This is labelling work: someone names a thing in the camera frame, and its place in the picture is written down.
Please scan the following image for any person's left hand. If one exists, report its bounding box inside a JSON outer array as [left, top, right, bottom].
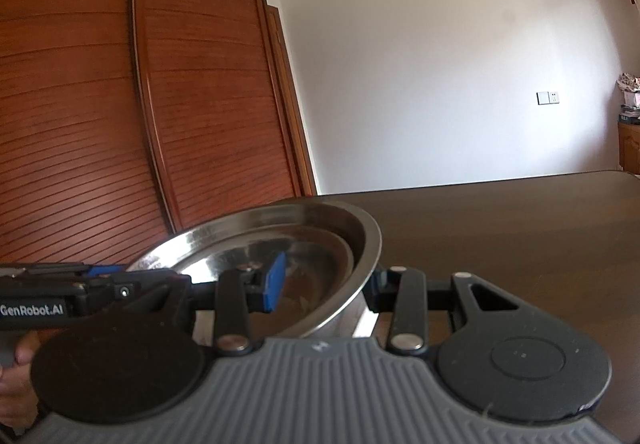
[[0, 328, 56, 427]]

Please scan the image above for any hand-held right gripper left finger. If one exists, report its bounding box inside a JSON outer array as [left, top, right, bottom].
[[192, 252, 288, 358]]

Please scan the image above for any wooden slatted wardrobe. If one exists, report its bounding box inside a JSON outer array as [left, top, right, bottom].
[[0, 0, 318, 265]]

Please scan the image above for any large steel bowl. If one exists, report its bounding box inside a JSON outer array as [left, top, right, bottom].
[[127, 203, 383, 340]]

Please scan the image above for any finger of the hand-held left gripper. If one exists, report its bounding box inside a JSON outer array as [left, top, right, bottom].
[[75, 270, 193, 317], [82, 264, 128, 279]]

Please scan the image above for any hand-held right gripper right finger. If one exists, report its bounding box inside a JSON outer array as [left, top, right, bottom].
[[362, 266, 521, 356]]

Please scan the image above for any wooden low cabinet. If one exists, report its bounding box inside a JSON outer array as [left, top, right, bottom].
[[617, 121, 640, 175]]

